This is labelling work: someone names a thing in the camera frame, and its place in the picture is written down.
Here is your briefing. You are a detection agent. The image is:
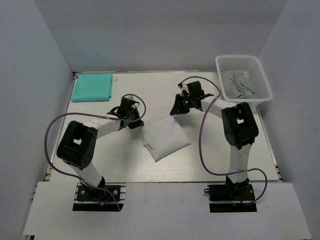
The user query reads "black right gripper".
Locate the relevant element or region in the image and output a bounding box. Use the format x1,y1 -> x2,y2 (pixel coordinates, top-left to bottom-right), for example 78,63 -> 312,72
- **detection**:
170,93 -> 195,115

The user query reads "white t shirt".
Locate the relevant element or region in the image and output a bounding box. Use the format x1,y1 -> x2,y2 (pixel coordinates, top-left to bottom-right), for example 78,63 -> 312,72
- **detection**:
139,115 -> 191,162

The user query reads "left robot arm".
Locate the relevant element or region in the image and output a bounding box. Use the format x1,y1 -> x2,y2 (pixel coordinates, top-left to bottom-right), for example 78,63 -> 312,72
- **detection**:
56,94 -> 144,200

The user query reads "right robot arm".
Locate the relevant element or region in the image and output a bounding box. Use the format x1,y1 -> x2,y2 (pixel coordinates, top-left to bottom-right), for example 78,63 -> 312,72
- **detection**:
170,81 -> 259,200

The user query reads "folded teal t shirt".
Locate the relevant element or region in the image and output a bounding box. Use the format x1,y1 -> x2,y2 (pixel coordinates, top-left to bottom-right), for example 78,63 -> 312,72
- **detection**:
70,73 -> 113,102

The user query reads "grey t shirt in basket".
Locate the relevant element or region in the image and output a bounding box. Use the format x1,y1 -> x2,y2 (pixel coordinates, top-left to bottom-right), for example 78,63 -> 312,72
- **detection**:
221,71 -> 256,99

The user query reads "white plastic laundry basket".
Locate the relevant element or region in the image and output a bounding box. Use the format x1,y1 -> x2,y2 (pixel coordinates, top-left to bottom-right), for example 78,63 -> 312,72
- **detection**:
215,55 -> 273,106

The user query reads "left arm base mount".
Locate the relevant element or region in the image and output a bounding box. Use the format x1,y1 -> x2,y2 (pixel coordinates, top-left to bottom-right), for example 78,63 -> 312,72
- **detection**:
72,183 -> 126,212

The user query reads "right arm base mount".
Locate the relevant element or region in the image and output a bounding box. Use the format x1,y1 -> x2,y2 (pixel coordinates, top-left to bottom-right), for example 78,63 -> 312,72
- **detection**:
203,184 -> 257,213

